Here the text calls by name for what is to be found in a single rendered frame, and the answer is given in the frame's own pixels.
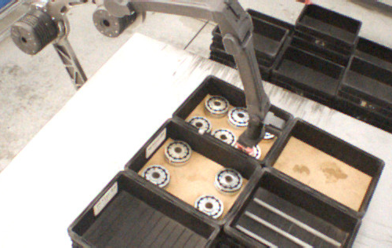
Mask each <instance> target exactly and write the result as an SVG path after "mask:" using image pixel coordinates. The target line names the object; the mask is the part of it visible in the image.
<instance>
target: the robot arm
mask: <svg viewBox="0 0 392 248"><path fill-rule="evenodd" d="M103 7H104V8H105V9H106V10H107V11H108V12H109V13H110V14H112V15H113V16H116V17H123V16H124V15H125V14H126V15H131V13H132V12H137V13H138V12H157V13H166V14H171V15H176V16H186V17H188V16H190V17H196V18H201V19H205V20H210V21H212V22H214V23H215V24H218V25H219V27H220V31H221V34H222V36H223V44H224V47H225V50H226V52H227V53H228V54H230V55H233V56H234V60H235V63H236V66H237V69H238V73H239V76H240V79H241V84H242V86H243V89H244V91H245V97H246V105H247V108H246V110H247V113H248V115H249V121H248V124H247V127H246V130H245V131H244V132H243V133H242V134H241V135H240V136H239V137H238V139H237V143H236V145H237V146H238V148H239V149H240V150H242V148H244V149H245V150H246V153H247V154H250V153H251V152H252V151H253V150H254V148H253V147H254V146H255V145H257V144H258V143H259V142H260V141H261V140H262V139H264V138H265V136H266V133H269V134H271V135H273V136H274V137H277V138H280V136H281V134H282V131H283V129H284V128H285V123H286V121H285V120H283V119H280V118H279V117H277V116H274V114H273V113H271V112H269V109H270V106H271V102H270V98H269V97H268V96H267V94H266V93H265V91H264V88H263V83H262V79H261V76H260V70H259V67H258V64H257V60H256V55H255V51H254V48H253V44H252V42H253V37H252V31H253V30H254V27H253V23H252V18H251V16H250V14H249V13H247V12H246V11H245V10H244V9H243V7H242V6H241V4H240V3H239V2H238V0H104V1H103ZM263 125H265V126H264V128H263ZM242 151H243V150H242Z"/></svg>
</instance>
